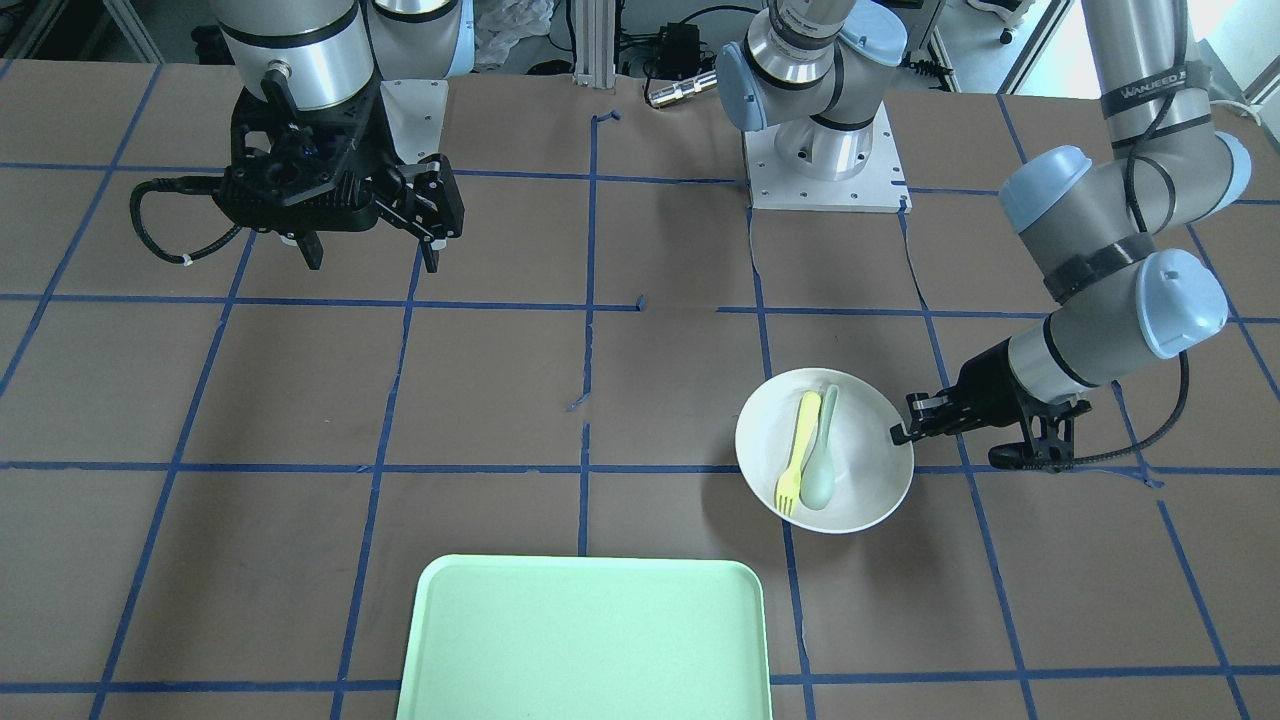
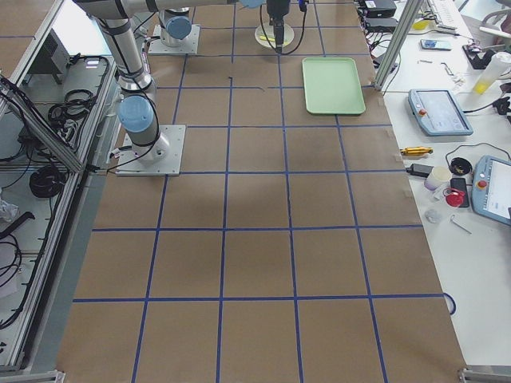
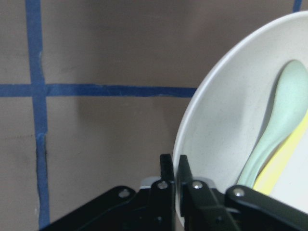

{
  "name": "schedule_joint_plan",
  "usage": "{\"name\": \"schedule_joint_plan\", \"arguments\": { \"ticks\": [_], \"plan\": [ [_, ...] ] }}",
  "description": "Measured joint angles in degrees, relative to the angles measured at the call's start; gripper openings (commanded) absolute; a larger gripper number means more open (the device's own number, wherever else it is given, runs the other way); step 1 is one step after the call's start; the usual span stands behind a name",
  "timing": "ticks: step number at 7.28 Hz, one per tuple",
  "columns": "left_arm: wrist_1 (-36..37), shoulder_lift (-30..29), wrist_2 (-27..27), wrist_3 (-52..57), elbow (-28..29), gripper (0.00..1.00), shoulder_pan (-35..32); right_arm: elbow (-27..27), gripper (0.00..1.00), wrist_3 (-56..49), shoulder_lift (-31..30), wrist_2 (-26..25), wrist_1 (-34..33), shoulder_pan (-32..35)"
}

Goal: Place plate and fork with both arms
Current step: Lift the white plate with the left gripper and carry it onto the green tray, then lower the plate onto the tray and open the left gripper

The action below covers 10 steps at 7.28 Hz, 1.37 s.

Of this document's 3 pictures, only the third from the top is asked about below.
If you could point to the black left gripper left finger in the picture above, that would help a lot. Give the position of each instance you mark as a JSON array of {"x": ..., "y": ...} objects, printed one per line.
[{"x": 166, "y": 166}]

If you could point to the light green plastic spoon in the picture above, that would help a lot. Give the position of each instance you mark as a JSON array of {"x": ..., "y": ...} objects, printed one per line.
[{"x": 289, "y": 108}]

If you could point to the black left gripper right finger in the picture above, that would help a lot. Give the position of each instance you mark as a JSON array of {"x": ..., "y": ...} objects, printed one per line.
[{"x": 184, "y": 171}]

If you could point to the white round plate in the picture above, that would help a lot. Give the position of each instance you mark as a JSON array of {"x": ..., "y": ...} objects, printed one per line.
[{"x": 223, "y": 123}]

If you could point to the yellow plastic fork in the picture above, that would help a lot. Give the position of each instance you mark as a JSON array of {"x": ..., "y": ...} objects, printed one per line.
[{"x": 272, "y": 171}]

